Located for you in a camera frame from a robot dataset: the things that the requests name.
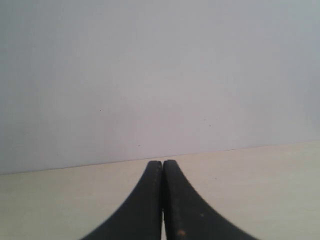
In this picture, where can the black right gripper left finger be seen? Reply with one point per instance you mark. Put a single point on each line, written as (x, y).
(140, 216)

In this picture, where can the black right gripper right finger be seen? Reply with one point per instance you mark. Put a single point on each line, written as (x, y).
(187, 216)

